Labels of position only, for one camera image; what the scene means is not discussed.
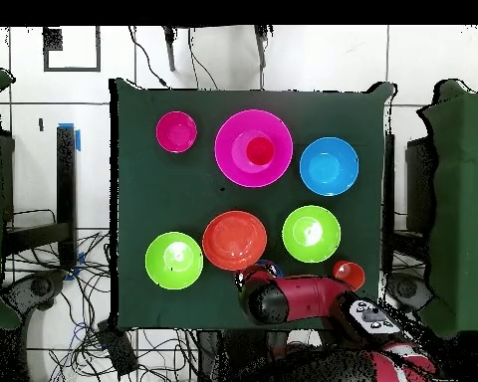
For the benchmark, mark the grey square frame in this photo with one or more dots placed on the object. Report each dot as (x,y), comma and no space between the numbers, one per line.
(71,69)

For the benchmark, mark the dark green tablecloth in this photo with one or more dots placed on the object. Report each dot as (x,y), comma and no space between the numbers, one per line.
(163,310)

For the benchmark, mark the black metal stand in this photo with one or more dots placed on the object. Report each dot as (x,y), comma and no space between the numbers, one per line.
(418,179)
(66,179)

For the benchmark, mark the dark blue bowl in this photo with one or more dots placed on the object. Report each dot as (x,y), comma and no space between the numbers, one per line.
(274,267)

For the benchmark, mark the black stand leg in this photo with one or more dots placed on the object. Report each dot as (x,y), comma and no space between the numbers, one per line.
(261,43)
(169,47)

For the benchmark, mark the small crimson bowl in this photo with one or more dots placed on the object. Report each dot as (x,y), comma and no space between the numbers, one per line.
(176,131)

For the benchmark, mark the green bowl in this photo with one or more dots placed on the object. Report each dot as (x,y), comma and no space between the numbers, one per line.
(311,234)
(174,260)

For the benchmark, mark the large pink bowl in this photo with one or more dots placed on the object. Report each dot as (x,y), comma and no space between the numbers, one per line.
(231,159)

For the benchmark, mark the black power strip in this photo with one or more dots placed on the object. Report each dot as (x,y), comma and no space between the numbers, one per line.
(117,350)

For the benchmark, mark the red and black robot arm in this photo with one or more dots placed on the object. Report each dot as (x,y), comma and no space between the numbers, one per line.
(302,296)

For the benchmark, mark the orange cup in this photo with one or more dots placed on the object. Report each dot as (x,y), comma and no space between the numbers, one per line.
(350,272)

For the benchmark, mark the orange bowl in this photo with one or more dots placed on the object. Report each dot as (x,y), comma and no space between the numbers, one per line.
(234,240)

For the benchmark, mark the red cup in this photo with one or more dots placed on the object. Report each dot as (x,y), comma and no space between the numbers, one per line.
(260,151)

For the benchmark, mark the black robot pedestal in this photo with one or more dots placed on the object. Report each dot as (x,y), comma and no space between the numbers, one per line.
(208,358)

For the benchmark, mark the light blue bowl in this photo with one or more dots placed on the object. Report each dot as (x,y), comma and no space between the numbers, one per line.
(329,167)

